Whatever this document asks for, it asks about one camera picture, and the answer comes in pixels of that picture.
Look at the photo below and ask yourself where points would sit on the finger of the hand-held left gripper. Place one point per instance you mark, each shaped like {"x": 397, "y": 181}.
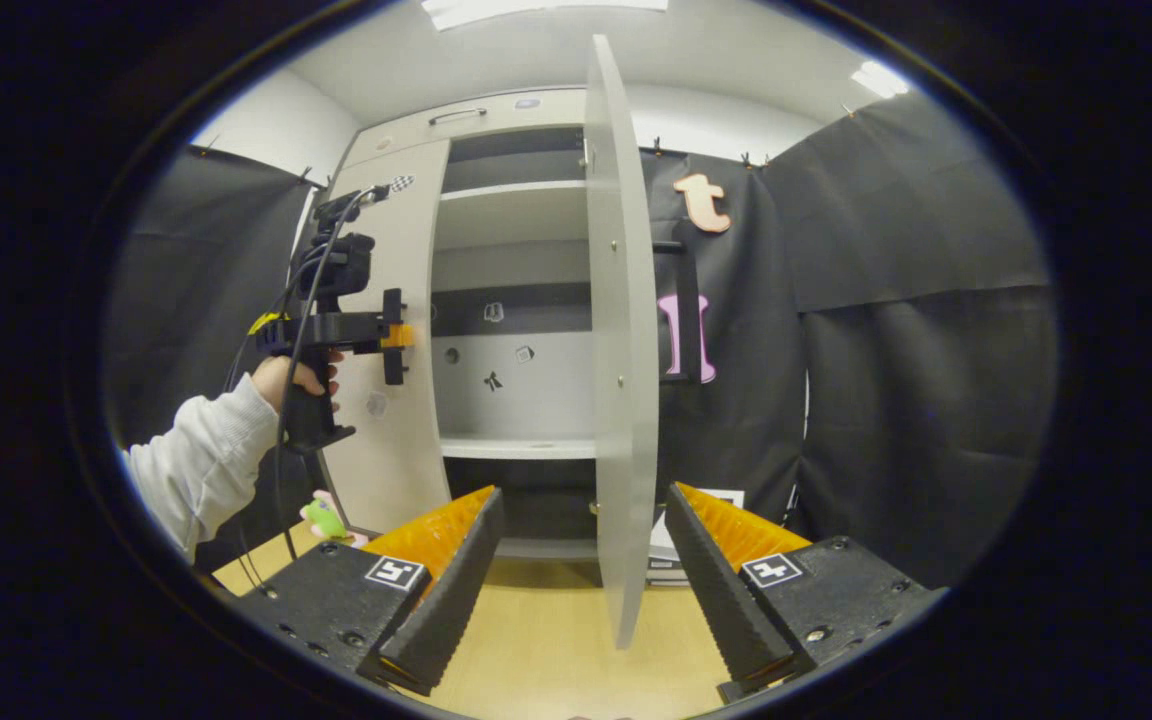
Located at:
{"x": 361, "y": 332}

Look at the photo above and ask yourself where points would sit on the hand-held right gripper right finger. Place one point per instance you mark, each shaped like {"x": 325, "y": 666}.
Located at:
{"x": 721, "y": 600}

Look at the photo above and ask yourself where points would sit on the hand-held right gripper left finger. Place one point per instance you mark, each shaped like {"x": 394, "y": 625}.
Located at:
{"x": 456, "y": 600}

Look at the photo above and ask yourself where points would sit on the beige double-door shoe cabinet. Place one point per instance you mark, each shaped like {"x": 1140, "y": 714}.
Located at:
{"x": 516, "y": 390}

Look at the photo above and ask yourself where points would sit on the white cabinet shelf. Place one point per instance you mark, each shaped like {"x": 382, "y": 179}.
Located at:
{"x": 516, "y": 190}
{"x": 516, "y": 447}

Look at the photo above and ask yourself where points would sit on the small stack of books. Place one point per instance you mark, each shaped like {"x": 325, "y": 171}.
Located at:
{"x": 666, "y": 560}

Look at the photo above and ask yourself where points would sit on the green and pink plush toy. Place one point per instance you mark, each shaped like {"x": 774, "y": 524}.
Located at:
{"x": 321, "y": 518}

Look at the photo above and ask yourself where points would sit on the black backdrop cloth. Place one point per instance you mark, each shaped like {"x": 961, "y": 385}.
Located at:
{"x": 916, "y": 400}
{"x": 186, "y": 280}

